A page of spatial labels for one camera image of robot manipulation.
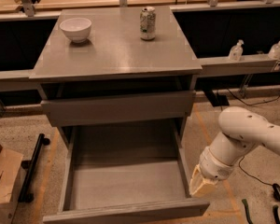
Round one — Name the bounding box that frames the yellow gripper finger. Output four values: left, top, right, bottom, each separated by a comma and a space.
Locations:
189, 164, 203, 194
192, 177, 217, 197

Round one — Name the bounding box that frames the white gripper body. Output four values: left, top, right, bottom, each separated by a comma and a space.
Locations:
199, 147, 234, 180

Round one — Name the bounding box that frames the grey drawer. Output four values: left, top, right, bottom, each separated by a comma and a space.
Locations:
43, 119, 209, 224
41, 91, 195, 126

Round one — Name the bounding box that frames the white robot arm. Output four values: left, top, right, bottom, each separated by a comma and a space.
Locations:
189, 106, 280, 197

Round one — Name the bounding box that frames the grey drawer cabinet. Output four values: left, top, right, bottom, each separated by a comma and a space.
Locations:
34, 7, 197, 142

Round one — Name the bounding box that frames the grey top drawer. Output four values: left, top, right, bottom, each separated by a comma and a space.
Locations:
41, 91, 195, 126

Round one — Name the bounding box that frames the clear sanitizer bottle left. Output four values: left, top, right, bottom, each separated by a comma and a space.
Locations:
229, 39, 244, 62

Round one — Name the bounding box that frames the clear sanitizer bottle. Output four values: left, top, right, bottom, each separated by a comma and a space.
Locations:
268, 41, 280, 60
229, 39, 244, 62

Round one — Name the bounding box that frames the clear sanitizer bottle right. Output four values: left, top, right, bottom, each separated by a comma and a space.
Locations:
268, 41, 280, 60

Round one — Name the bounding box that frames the white green soda can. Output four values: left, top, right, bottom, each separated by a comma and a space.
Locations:
140, 6, 156, 40

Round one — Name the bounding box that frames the black metal bar stand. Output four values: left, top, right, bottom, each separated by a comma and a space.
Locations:
18, 133, 50, 203

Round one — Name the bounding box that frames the white ceramic bowl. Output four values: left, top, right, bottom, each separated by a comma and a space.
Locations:
60, 18, 91, 43

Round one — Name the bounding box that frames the brown cardboard box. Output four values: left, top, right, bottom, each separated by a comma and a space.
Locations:
0, 144, 24, 224

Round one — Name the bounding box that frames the green strap on floor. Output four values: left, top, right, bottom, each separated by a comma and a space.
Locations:
241, 198, 255, 224

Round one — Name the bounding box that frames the black floor cable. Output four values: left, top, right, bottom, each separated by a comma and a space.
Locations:
219, 84, 280, 188

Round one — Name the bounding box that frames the grey metal rail shelf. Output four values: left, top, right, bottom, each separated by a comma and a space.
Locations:
0, 54, 280, 92

